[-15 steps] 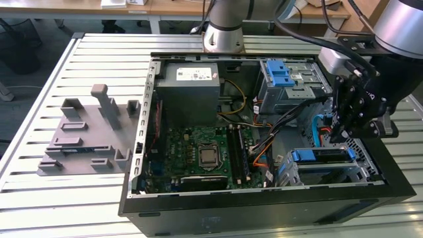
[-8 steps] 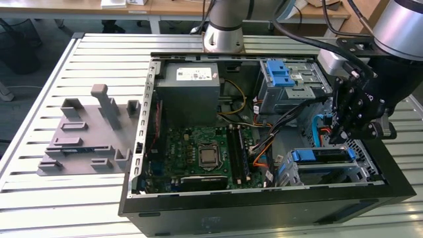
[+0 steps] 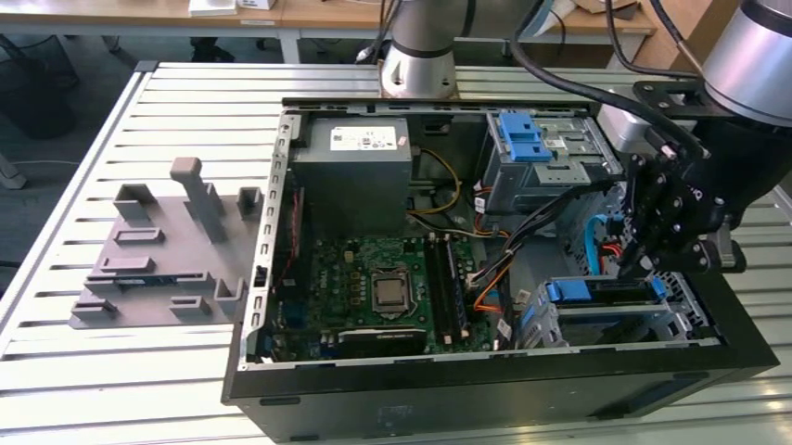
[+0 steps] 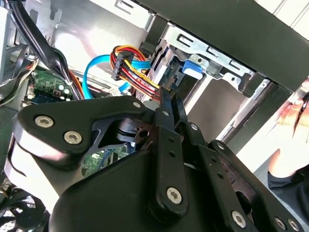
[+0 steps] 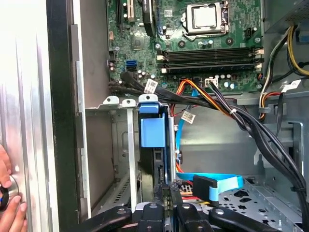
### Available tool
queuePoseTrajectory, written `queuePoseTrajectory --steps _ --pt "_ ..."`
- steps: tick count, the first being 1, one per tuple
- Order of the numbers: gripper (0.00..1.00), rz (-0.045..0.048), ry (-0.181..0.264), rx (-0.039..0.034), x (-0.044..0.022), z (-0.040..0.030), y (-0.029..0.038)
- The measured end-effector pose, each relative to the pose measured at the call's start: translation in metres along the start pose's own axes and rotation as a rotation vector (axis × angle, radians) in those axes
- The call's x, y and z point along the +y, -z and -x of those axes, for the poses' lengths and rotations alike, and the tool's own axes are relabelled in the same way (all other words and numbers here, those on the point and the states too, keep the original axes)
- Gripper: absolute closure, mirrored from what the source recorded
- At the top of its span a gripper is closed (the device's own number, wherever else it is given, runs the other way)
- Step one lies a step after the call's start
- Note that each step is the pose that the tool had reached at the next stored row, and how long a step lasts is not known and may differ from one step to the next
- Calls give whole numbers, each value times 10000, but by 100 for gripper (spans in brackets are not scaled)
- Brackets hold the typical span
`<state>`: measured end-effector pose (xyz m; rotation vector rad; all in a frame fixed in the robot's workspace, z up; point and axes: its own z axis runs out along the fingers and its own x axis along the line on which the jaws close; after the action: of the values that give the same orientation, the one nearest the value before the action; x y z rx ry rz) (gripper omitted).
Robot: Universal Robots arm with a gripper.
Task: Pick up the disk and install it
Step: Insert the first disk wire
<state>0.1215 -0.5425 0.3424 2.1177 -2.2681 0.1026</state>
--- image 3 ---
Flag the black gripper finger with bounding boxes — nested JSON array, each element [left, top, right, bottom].
[[629, 233, 714, 280], [617, 155, 682, 277]]

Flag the orange-red power wire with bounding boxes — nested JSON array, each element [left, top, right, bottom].
[[605, 216, 626, 257]]

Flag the blue data wire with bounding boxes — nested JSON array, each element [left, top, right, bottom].
[[584, 210, 620, 279]]

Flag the hard disk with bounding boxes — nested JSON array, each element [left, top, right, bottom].
[[519, 276, 668, 339]]

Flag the metal disk bay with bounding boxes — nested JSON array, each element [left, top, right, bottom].
[[518, 273, 710, 349]]

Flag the metal optical drive cage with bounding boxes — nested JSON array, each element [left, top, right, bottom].
[[481, 110, 626, 217]]

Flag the blue plastic drive latch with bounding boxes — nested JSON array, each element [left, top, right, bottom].
[[497, 112, 557, 163]]

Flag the RAM stick in motherboard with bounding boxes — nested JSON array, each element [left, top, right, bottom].
[[445, 238, 470, 328]]

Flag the wooden cabinet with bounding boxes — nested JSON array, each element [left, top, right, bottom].
[[630, 0, 748, 83]]

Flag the brown cardboard piece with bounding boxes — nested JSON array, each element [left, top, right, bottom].
[[574, 0, 638, 22]]

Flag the black open PC case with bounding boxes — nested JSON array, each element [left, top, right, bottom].
[[220, 95, 780, 442]]

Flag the silver CPU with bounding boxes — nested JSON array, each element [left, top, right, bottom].
[[370, 276, 410, 305]]

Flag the grey Dell power supply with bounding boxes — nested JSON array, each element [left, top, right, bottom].
[[290, 115, 414, 237]]

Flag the green motherboard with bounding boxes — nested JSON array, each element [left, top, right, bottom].
[[271, 234, 497, 361]]

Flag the black graphics card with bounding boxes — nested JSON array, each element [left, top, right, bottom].
[[337, 327, 429, 358]]

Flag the grey parts rack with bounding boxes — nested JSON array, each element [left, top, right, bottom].
[[68, 156, 268, 331]]

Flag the wooden desk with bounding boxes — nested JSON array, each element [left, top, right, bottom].
[[0, 0, 658, 66]]

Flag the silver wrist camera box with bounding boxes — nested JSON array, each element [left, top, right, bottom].
[[598, 105, 658, 154]]

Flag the black cable bundle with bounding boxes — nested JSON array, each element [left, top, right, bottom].
[[481, 178, 624, 302]]

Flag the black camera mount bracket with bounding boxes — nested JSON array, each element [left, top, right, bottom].
[[633, 81, 713, 159]]

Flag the orange-red drive cage wires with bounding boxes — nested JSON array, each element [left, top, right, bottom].
[[471, 183, 499, 237]]

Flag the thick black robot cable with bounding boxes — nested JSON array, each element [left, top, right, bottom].
[[506, 0, 710, 159]]

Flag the yellow wire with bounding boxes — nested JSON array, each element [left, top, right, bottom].
[[405, 147, 463, 217]]

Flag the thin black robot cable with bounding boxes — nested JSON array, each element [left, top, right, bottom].
[[604, 0, 704, 78]]

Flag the orange wire bundle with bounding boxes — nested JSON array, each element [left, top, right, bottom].
[[473, 277, 503, 319]]

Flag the thin red wire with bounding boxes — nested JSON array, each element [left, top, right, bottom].
[[275, 187, 306, 285]]

